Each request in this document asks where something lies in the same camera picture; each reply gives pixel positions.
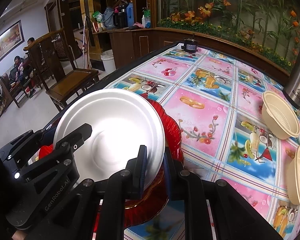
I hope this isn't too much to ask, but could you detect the colourful fruit pattern tablecloth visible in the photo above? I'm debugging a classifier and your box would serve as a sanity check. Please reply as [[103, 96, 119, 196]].
[[109, 45, 300, 239]]

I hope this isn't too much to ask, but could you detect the white plastic bucket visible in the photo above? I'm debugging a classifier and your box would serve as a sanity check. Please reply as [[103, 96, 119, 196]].
[[101, 49, 116, 74]]

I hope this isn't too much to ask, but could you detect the wooden chair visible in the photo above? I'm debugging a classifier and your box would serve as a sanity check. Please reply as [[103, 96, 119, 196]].
[[24, 28, 99, 111]]

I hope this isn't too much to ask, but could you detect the framed wall painting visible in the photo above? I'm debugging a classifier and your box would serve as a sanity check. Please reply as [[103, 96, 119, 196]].
[[0, 20, 24, 61]]

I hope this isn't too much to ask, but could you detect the red scalloped plate gold rim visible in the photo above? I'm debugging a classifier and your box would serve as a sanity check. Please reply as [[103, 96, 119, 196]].
[[38, 93, 184, 229]]

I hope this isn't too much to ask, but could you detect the white round plate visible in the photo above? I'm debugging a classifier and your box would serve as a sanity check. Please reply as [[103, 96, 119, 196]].
[[53, 88, 165, 187]]

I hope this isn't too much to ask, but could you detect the wooden side counter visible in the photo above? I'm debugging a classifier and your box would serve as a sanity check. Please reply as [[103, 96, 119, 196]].
[[94, 28, 181, 69]]

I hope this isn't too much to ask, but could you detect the blue water container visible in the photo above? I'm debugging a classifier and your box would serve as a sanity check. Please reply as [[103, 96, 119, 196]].
[[126, 2, 134, 27]]

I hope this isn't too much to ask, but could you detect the small black round device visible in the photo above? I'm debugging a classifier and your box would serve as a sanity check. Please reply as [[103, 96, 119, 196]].
[[181, 38, 198, 53]]

